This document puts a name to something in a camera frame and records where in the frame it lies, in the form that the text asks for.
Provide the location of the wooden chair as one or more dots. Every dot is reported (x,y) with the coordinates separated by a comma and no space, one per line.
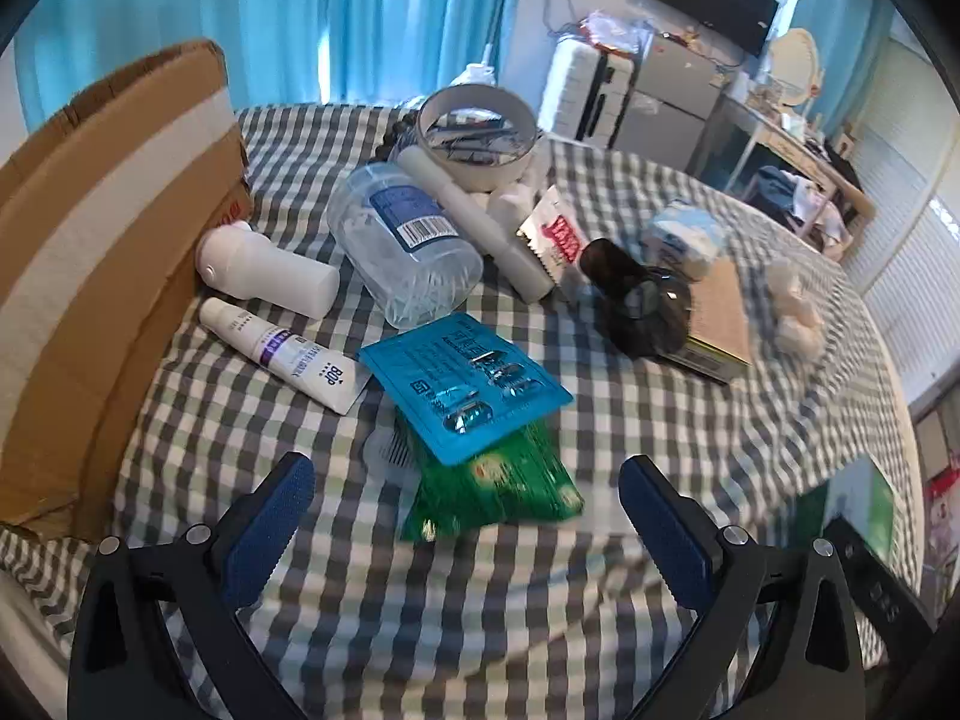
(847,195)

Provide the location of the teal curtain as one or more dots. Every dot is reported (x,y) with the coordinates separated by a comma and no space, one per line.
(262,22)

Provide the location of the grey fridge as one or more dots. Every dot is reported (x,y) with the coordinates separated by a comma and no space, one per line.
(675,97)

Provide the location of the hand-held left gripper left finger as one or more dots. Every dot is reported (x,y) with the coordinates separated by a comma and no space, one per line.
(270,529)

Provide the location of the brown cardboard box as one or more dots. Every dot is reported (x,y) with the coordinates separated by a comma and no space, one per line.
(90,300)

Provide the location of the white louvred wardrobe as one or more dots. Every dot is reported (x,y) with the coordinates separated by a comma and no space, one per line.
(907,240)

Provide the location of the brown paper box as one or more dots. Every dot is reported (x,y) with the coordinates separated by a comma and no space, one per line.
(720,315)

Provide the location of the red white packaging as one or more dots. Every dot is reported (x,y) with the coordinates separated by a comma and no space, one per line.
(943,510)

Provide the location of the green snack packet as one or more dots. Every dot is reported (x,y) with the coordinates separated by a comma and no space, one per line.
(495,487)

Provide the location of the white plaster figurine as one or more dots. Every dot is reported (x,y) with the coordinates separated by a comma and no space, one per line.
(514,202)

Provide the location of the white plastic bottle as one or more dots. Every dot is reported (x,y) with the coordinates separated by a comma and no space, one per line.
(277,277)

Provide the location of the clear plastic sachet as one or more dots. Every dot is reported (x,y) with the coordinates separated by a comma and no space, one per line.
(386,454)

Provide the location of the white dressing table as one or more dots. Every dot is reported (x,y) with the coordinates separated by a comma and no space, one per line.
(765,135)

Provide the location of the clear plastic cotton swab jar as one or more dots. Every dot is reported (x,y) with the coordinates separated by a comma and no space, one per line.
(390,262)

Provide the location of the long white plastic stick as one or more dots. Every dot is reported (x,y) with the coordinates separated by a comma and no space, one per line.
(487,232)

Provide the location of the white pole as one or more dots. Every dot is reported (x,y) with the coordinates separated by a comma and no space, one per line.
(495,15)

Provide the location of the green white box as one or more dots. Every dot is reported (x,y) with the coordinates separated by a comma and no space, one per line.
(862,502)

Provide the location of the white tape roll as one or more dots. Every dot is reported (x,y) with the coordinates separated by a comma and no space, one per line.
(480,174)

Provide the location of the white sachet red label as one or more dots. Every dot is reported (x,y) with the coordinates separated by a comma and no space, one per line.
(559,236)

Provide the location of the white purple toothpaste tube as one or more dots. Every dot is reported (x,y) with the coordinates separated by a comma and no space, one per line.
(277,349)

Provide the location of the white suitcase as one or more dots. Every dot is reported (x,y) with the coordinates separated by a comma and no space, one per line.
(577,90)

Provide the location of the blue blister pack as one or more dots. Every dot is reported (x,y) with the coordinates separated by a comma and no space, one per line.
(435,382)

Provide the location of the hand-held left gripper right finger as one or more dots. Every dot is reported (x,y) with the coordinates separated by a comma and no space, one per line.
(667,540)

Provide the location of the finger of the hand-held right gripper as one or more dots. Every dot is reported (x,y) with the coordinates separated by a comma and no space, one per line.
(881,600)

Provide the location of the plastic bag with red items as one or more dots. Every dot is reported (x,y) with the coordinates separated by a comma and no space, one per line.
(611,30)

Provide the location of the white oval mirror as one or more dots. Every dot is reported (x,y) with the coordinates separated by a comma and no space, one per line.
(795,64)

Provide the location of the white plush toy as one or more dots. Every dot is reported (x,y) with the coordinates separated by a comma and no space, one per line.
(796,307)

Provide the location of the pile of clothes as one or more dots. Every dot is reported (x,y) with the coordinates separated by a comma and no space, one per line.
(780,191)

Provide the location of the blue white tissue pack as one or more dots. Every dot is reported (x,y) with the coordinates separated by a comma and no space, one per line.
(682,236)

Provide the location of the dark brown bottle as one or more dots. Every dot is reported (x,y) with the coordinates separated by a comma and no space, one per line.
(637,300)

